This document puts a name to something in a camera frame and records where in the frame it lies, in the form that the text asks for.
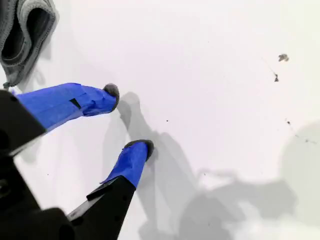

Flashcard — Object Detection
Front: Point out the grey white-striped towel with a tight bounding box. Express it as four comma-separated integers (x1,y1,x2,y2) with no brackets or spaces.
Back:
0,0,57,90

